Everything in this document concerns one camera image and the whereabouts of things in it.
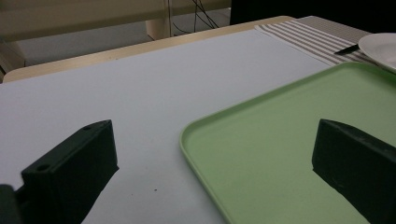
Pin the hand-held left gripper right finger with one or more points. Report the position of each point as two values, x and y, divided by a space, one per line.
358 168

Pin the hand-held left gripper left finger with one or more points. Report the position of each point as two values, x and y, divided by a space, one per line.
71 168

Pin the green plastic tray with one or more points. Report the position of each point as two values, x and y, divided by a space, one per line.
267 140

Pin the light wooden table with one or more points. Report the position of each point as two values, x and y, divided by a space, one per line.
124 51

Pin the white round plate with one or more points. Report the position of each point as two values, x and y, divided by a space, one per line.
381 48

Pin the grey striped cloth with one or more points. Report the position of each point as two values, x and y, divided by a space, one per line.
308 39

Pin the white board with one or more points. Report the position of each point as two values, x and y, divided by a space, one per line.
140 87

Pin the light wooden bench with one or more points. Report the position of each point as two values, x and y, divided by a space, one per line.
77 15

